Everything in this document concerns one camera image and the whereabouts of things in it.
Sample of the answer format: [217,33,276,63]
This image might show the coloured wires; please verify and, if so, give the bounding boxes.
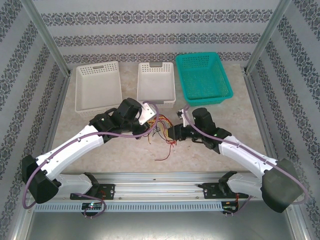
[147,119,175,145]

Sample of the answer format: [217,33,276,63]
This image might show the orange wire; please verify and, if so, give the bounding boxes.
[149,114,175,129]

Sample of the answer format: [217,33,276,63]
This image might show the red wire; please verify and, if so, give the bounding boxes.
[154,139,177,162]

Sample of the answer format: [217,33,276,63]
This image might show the large white plastic basket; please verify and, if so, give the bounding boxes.
[74,60,123,118]

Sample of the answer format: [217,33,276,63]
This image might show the teal plastic mesh basket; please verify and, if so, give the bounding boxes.
[174,51,235,108]

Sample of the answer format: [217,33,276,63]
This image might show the grey metal panel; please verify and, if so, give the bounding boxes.
[24,211,307,240]

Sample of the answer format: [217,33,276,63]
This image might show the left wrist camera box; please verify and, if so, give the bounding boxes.
[138,101,158,126]

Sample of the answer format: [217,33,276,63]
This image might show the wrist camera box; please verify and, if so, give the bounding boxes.
[138,101,158,126]
[176,108,189,128]

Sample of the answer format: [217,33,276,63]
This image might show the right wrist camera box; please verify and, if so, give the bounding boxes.
[176,108,189,128]

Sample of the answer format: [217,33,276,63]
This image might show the small white grey-handled basket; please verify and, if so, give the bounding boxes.
[136,61,176,110]

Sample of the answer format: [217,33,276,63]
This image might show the aluminium mounting rail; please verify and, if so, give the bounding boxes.
[23,172,297,201]

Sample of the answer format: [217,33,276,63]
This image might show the aluminium table side rail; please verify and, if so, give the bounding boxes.
[244,72,285,181]
[34,74,72,182]

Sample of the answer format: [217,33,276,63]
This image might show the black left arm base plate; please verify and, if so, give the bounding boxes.
[69,183,116,201]

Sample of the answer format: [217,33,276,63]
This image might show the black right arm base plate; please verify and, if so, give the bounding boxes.
[202,182,250,200]

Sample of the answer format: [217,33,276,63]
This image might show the slotted grey cable duct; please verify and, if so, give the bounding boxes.
[33,201,223,213]

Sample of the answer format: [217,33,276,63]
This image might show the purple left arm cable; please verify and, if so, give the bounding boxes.
[21,100,160,220]

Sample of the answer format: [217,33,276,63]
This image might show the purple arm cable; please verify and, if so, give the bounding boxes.
[181,104,310,216]
[21,100,160,220]

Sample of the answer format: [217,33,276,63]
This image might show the aluminium frame post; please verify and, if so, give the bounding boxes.
[244,0,293,76]
[19,0,72,77]

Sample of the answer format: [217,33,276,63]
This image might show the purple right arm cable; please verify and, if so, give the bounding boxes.
[181,104,310,216]

